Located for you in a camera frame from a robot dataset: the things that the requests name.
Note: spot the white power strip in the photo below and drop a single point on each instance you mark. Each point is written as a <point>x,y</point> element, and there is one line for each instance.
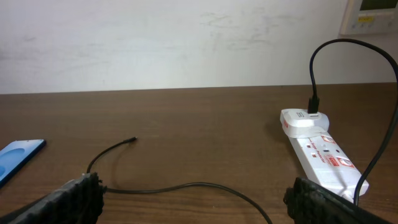
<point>325,163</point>

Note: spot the blue Galaxy smartphone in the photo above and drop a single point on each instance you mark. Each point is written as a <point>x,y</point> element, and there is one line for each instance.
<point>16,155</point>

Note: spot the white USB charger plug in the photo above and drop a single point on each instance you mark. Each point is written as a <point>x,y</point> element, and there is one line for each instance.
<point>297,123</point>

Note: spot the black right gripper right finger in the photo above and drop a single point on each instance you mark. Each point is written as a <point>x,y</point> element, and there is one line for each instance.
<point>310,203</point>

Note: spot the white wall control panel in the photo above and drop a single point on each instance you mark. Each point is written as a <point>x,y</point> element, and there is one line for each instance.
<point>363,17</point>

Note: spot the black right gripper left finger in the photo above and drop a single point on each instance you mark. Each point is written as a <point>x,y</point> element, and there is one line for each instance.
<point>79,201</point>

